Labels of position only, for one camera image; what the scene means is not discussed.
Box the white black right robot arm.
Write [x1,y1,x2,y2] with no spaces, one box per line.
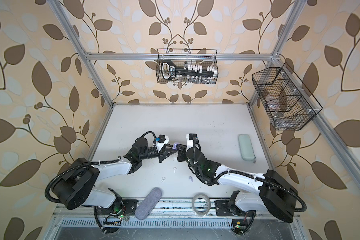
[176,141,307,223]

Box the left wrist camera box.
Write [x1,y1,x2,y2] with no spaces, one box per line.
[156,135,170,145]

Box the black tool with white sockets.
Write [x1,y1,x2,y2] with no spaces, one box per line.
[156,60,219,84]

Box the purple earbud charging case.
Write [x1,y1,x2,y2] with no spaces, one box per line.
[173,143,180,150]

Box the green glasses case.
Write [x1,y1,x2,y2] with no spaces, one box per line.
[238,134,256,163]

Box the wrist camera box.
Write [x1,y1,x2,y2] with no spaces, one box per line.
[156,135,170,145]
[187,134,199,150]

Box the clear tape roll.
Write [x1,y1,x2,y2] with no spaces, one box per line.
[191,193,212,218]

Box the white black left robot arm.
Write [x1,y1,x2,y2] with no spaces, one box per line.
[45,132,178,210]

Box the grey fabric glasses case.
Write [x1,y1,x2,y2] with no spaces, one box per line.
[135,188,163,220]

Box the black wire basket back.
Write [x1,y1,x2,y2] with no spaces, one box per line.
[156,48,219,85]

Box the black wire basket right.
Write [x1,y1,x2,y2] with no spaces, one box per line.
[252,63,323,131]

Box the black wire basket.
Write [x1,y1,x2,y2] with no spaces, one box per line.
[156,48,219,85]
[252,63,323,131]

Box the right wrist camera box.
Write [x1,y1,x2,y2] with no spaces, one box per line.
[187,134,199,150]

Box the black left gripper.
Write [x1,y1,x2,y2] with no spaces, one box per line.
[138,142,177,163]

